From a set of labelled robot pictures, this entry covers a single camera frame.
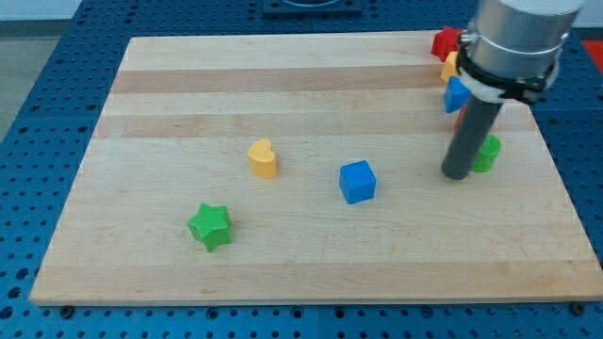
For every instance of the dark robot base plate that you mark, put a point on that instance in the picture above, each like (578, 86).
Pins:
(294, 8)

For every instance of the blue cube block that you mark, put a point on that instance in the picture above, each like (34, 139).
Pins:
(357, 182)

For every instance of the blue triangular block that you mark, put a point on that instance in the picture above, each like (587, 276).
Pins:
(456, 94)

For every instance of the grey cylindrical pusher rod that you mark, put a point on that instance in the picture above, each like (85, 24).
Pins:
(473, 129)

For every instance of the red block behind rod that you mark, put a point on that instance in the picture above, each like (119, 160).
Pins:
(459, 118)

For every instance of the yellow heart block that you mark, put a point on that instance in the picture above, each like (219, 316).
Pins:
(262, 159)

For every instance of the green star block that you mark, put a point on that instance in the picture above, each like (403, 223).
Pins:
(211, 226)

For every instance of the wooden board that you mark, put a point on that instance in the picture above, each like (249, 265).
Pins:
(175, 132)

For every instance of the red star block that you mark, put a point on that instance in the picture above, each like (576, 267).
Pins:
(445, 41)

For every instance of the green cylinder block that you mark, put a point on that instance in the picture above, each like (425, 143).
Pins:
(487, 155)

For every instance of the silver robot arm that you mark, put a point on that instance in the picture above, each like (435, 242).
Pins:
(511, 48)

